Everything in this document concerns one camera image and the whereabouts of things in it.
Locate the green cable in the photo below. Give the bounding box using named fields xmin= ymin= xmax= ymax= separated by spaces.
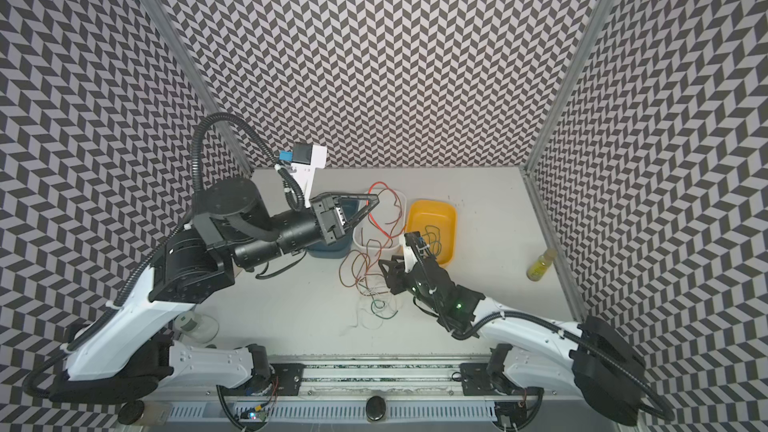
xmin=368 ymin=296 xmax=398 ymax=319
xmin=416 ymin=224 xmax=445 ymax=256

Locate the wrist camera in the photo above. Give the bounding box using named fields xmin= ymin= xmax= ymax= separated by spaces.
xmin=275 ymin=142 xmax=328 ymax=210
xmin=401 ymin=232 xmax=431 ymax=272

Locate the aluminium corner post left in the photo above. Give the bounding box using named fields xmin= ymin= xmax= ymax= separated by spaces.
xmin=110 ymin=0 xmax=254 ymax=176

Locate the white plastic bin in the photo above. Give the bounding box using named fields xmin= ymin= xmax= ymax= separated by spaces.
xmin=353 ymin=182 xmax=408 ymax=255

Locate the black knob on rail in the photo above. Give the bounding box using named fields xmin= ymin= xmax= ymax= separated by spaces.
xmin=365 ymin=395 xmax=387 ymax=423

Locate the yellow liquid bottle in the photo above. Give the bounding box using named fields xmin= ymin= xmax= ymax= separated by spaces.
xmin=526 ymin=248 xmax=558 ymax=282

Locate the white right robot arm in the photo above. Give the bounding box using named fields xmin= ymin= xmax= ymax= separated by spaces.
xmin=377 ymin=232 xmax=675 ymax=426

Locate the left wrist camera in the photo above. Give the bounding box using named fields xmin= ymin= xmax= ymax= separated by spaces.
xmin=275 ymin=142 xmax=328 ymax=210

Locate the white lid clear jar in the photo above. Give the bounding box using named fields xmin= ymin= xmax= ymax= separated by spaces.
xmin=173 ymin=310 xmax=219 ymax=344

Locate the aluminium corner post right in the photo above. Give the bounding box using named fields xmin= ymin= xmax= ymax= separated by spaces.
xmin=523 ymin=0 xmax=615 ymax=176

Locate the white cable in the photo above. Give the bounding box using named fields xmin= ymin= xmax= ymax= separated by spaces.
xmin=350 ymin=287 xmax=400 ymax=332

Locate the yellow plastic bin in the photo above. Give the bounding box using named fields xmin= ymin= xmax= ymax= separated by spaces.
xmin=405 ymin=199 xmax=458 ymax=266

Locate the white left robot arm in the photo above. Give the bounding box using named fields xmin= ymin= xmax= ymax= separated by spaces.
xmin=22 ymin=113 xmax=379 ymax=405

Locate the aluminium corner post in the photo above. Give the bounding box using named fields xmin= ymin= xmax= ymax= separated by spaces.
xmin=110 ymin=0 xmax=254 ymax=176
xmin=523 ymin=0 xmax=615 ymax=176

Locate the teal plastic bin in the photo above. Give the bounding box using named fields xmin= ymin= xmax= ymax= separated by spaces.
xmin=307 ymin=200 xmax=360 ymax=259

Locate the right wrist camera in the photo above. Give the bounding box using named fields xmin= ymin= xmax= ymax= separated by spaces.
xmin=401 ymin=232 xmax=431 ymax=272

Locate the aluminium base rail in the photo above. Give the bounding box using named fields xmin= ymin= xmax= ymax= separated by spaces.
xmin=116 ymin=355 xmax=621 ymax=431

